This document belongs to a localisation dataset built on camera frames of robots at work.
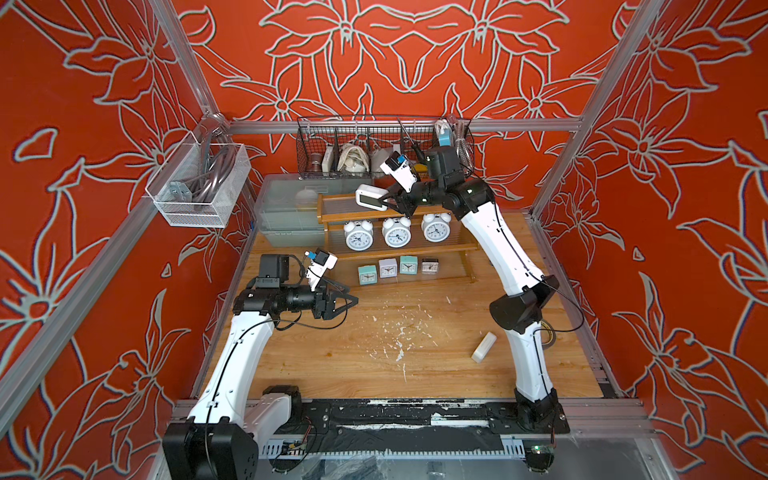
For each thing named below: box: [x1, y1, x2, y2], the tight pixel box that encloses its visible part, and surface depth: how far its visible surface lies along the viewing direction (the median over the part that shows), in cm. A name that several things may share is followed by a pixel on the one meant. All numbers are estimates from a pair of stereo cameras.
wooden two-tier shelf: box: [317, 192, 479, 288], surface depth 91 cm
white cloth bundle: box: [337, 143, 370, 175], surface depth 92 cm
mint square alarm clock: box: [358, 265, 377, 285], surface depth 97 cm
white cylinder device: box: [471, 331, 497, 364], surface depth 82 cm
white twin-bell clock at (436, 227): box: [421, 212, 452, 243], surface depth 90 cm
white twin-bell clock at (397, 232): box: [382, 216, 412, 249], surface depth 87 cm
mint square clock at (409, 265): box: [400, 255, 419, 275], surface depth 99 cm
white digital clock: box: [355, 184, 389, 211], surface depth 76 cm
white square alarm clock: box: [378, 258, 397, 278], surface depth 98 cm
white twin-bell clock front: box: [344, 220, 374, 252], surface depth 87 cm
